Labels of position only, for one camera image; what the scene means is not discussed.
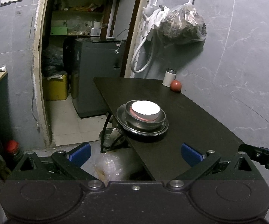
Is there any white steel-lid canister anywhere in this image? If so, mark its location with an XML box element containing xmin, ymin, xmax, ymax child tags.
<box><xmin>162</xmin><ymin>68</ymin><xmax>176</xmax><ymax>87</ymax></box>

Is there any steel plate with sticker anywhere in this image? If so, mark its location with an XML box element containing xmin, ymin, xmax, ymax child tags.
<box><xmin>116</xmin><ymin>104</ymin><xmax>169</xmax><ymax>136</ymax></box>

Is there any green box on shelf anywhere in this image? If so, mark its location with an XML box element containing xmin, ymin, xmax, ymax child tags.
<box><xmin>50</xmin><ymin>26</ymin><xmax>68</xmax><ymax>36</ymax></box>

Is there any white hose loop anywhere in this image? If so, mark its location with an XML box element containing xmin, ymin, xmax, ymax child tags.
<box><xmin>130</xmin><ymin>34</ymin><xmax>156</xmax><ymax>74</ymax></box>

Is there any yellow jerrycan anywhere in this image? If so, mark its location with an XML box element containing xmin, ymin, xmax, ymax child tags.
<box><xmin>43</xmin><ymin>74</ymin><xmax>68</xmax><ymax>101</ymax></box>

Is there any red cap bottle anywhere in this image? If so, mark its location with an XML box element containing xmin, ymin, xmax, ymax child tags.
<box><xmin>7</xmin><ymin>140</ymin><xmax>23</xmax><ymax>167</ymax></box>

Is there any white bowl red rim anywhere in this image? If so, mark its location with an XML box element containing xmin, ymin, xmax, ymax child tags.
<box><xmin>129</xmin><ymin>100</ymin><xmax>160</xmax><ymax>121</ymax></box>

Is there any steel bowl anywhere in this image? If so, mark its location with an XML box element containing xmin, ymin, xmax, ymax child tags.
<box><xmin>125</xmin><ymin>100</ymin><xmax>166</xmax><ymax>130</ymax></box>

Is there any plastic bag on wall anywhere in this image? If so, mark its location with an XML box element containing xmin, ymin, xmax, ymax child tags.
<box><xmin>157</xmin><ymin>0</ymin><xmax>207</xmax><ymax>45</ymax></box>

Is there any dark grey appliance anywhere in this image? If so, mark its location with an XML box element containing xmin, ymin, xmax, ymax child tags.
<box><xmin>71</xmin><ymin>38</ymin><xmax>125</xmax><ymax>118</ymax></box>

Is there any clear plastic bag below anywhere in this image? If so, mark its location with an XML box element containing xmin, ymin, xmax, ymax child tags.
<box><xmin>94</xmin><ymin>148</ymin><xmax>147</xmax><ymax>186</ymax></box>

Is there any steel pot under table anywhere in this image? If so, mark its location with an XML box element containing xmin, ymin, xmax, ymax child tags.
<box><xmin>99</xmin><ymin>127</ymin><xmax>127</xmax><ymax>153</ymax></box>

